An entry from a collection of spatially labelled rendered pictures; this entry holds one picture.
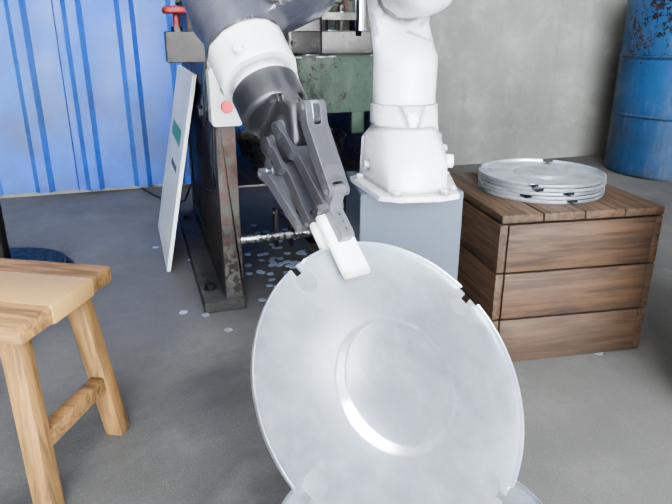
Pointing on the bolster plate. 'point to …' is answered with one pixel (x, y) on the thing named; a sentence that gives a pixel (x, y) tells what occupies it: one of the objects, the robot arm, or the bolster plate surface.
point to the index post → (361, 15)
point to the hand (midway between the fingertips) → (339, 248)
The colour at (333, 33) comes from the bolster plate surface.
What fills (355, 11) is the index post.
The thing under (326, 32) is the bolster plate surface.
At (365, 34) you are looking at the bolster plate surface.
